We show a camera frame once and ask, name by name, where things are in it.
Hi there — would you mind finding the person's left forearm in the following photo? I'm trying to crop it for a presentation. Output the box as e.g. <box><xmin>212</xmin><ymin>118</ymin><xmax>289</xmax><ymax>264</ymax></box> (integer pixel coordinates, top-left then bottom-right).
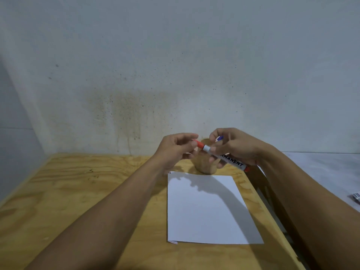
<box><xmin>25</xmin><ymin>156</ymin><xmax>169</xmax><ymax>270</ymax></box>

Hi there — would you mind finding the white paper sheet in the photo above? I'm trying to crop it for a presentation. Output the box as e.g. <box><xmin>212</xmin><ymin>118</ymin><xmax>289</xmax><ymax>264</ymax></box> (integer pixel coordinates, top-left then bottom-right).
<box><xmin>167</xmin><ymin>171</ymin><xmax>264</xmax><ymax>245</ymax></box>

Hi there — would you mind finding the person's left hand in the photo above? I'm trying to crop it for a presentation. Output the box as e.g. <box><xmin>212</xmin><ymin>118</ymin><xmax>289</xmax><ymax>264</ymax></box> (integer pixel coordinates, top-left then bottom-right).
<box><xmin>152</xmin><ymin>133</ymin><xmax>202</xmax><ymax>173</ymax></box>

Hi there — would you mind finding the person's right hand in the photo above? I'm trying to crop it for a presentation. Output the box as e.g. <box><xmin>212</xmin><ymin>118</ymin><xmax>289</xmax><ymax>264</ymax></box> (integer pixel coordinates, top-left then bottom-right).
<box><xmin>209</xmin><ymin>128</ymin><xmax>272</xmax><ymax>169</ymax></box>

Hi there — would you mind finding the wooden cup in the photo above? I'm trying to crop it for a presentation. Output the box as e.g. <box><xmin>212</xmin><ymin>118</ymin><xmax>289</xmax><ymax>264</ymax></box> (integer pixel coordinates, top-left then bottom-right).
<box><xmin>193</xmin><ymin>138</ymin><xmax>221</xmax><ymax>175</ymax></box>

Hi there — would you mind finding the white marker with red cap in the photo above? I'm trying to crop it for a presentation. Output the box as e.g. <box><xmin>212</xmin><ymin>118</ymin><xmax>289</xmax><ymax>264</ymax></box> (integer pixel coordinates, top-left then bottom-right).
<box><xmin>192</xmin><ymin>139</ymin><xmax>250</xmax><ymax>173</ymax></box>

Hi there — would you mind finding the person's right forearm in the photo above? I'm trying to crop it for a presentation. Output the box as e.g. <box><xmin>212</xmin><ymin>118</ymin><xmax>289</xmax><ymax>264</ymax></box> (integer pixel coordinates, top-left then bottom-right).
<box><xmin>257</xmin><ymin>145</ymin><xmax>360</xmax><ymax>270</ymax></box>

